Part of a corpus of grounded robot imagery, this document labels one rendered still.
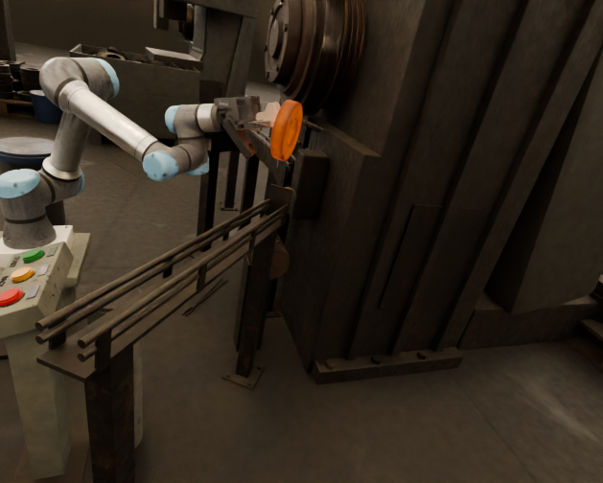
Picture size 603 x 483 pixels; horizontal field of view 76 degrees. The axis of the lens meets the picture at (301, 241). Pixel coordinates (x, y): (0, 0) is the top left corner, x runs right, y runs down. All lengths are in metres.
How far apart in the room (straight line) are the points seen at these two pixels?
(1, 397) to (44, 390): 0.48
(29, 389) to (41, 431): 0.14
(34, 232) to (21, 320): 0.71
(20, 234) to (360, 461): 1.31
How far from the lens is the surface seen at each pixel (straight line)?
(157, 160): 1.04
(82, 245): 1.66
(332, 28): 1.32
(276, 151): 1.01
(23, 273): 0.94
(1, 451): 1.43
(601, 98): 1.63
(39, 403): 1.12
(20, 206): 1.50
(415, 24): 1.16
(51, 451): 1.25
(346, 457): 1.39
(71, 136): 1.46
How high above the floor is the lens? 1.11
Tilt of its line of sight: 26 degrees down
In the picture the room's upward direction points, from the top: 12 degrees clockwise
